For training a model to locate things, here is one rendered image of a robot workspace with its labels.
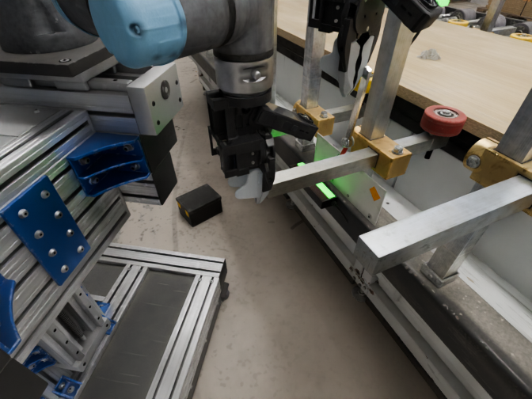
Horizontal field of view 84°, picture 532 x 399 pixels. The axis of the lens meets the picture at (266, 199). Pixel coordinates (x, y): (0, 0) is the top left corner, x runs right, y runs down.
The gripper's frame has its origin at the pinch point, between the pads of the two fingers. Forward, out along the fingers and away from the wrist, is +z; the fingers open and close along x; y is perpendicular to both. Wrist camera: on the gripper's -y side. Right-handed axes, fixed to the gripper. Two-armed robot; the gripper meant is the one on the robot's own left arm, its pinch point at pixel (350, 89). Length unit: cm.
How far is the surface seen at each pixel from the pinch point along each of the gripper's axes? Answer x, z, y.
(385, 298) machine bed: -29, 83, -14
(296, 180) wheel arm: 10.4, 13.7, 1.2
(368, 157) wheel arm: -4.5, 13.1, -4.1
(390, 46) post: -9.0, -5.2, -0.7
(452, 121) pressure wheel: -20.6, 8.4, -11.9
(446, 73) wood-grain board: -50, 9, 1
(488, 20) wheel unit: -130, 9, 14
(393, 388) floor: -12, 99, -32
